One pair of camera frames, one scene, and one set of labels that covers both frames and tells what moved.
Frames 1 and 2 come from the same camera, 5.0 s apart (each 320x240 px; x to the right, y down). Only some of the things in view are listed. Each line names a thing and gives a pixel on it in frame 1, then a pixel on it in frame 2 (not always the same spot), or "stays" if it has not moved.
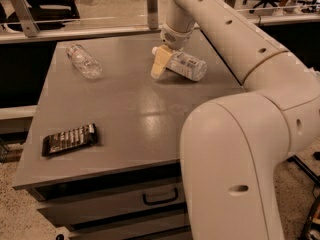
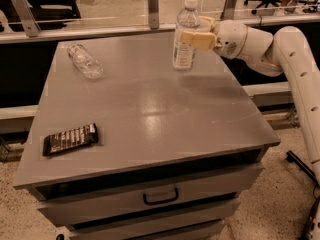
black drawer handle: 154,203 stays
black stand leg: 304,168 stays
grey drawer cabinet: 103,156 stays
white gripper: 174,39 to 229,39
